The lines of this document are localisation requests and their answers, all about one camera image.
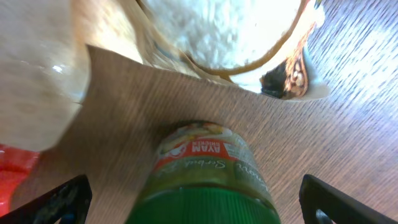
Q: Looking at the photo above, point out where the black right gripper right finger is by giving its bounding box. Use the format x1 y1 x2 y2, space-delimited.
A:
299 174 397 224

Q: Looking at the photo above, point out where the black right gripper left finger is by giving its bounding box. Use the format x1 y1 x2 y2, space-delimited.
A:
1 175 92 224

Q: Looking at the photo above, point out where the green-lidded seasoning jar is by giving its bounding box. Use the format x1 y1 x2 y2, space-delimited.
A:
126 121 280 224

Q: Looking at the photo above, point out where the beige white rice bag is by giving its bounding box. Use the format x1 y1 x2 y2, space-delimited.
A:
71 0 330 101

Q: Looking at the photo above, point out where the orange-ended pasta packet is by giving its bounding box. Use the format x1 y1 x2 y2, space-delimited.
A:
1 0 90 215

